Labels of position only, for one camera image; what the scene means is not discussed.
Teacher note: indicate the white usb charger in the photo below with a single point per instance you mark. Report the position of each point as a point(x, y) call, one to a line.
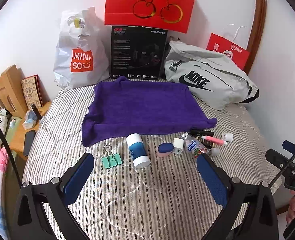
point(178, 146)

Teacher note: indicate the tissue pack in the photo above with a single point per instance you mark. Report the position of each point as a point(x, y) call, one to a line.
point(30, 120)

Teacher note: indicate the black smartphone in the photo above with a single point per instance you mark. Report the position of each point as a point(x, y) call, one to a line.
point(28, 141)

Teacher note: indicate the small white cap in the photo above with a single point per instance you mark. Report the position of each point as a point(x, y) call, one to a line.
point(214, 151)

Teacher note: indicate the patterned book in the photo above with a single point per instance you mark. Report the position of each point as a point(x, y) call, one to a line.
point(32, 91)

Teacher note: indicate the large red gift bag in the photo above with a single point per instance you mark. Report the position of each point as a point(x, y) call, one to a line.
point(162, 14)

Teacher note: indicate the blue white cylinder bottle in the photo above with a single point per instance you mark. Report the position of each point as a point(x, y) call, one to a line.
point(137, 150)

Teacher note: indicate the black Hecate headset box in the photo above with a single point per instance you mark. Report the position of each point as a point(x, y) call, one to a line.
point(137, 52)

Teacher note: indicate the clear candy bottle watermelon label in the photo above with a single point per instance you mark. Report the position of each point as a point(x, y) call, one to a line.
point(193, 146)

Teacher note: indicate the small red paper bag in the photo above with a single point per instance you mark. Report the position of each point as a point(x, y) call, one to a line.
point(233, 51)

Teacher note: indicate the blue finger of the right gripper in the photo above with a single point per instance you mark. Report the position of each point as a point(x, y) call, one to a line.
point(288, 146)

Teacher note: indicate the white Miniso shopping bag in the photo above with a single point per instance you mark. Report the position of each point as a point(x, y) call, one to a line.
point(80, 58)

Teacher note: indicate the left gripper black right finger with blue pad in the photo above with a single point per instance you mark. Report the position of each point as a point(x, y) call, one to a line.
point(248, 211)

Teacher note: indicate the wooden headboard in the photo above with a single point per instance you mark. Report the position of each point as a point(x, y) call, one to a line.
point(256, 32)

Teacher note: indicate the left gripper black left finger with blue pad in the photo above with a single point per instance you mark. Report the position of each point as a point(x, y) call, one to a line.
point(30, 220)

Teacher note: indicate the grey Nike bag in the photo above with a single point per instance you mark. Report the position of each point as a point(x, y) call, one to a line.
point(210, 76)

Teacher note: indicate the pink white pen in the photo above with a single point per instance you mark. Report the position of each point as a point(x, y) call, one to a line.
point(214, 140)

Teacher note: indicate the blue pink eraser case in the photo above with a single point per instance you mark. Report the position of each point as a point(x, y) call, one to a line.
point(165, 149)

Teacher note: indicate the purple towel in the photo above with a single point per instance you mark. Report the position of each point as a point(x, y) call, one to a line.
point(123, 107)

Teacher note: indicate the white tape roll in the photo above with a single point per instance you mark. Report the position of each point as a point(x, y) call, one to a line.
point(228, 137)

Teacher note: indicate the person's right hand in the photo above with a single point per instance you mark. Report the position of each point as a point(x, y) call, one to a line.
point(291, 209)

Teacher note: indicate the green binder clip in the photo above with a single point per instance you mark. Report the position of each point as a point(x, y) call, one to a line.
point(111, 159)

